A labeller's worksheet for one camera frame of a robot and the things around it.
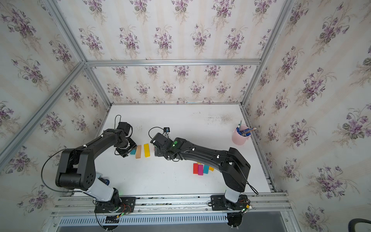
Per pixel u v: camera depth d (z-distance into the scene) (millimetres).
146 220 765
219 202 733
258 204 748
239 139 927
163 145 593
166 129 723
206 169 857
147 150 936
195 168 856
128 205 722
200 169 847
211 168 856
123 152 796
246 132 907
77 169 446
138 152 925
